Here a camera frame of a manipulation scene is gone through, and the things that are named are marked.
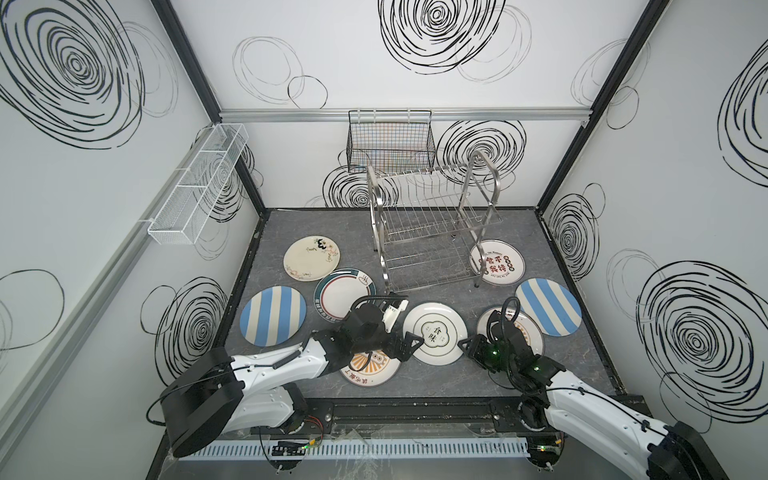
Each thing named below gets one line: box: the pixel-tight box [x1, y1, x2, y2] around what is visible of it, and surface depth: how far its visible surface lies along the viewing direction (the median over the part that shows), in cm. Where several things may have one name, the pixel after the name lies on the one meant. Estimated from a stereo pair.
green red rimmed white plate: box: [314, 267, 377, 323], surface depth 99 cm
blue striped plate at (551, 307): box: [515, 278, 583, 337], surface depth 96 cm
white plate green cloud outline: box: [403, 301, 468, 366], surface depth 90 cm
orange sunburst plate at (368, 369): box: [340, 349, 401, 387], surface depth 81 cm
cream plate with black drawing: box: [283, 235, 341, 282], surface depth 107 cm
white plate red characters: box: [469, 239, 526, 286], surface depth 104 cm
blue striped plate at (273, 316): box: [239, 286, 307, 347], surface depth 93 cm
